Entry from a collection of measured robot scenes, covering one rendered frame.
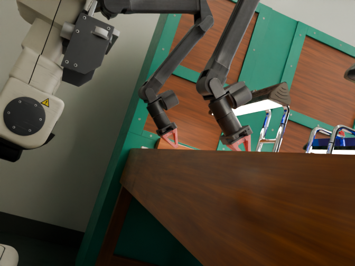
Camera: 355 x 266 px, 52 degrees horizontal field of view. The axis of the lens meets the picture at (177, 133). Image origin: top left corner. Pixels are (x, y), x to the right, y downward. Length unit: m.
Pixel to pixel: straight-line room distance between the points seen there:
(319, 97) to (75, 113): 1.63
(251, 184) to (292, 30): 1.87
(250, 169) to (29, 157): 2.26
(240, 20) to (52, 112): 0.59
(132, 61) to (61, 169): 0.94
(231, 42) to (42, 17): 0.54
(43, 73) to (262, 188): 0.74
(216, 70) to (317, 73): 1.37
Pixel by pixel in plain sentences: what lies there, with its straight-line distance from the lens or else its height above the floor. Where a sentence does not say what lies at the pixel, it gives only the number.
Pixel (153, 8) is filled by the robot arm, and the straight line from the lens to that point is 1.49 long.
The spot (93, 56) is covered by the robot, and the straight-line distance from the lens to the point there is 1.06.
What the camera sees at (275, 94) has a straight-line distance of 1.26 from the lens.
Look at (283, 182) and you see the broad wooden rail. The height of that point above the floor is 0.73.
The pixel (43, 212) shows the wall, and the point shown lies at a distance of 2.72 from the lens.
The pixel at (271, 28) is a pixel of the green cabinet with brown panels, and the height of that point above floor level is 1.68.
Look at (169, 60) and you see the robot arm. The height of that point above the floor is 1.13.
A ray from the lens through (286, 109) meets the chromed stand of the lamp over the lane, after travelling 1.53.
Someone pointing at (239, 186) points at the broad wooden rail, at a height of 0.71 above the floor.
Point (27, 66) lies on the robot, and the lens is 1.06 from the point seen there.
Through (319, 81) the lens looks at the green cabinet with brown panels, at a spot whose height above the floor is 1.50.
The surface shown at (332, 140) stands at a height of 1.04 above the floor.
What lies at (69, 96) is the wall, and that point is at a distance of 2.68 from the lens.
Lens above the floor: 0.70
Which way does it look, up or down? 7 degrees up
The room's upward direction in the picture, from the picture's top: 18 degrees clockwise
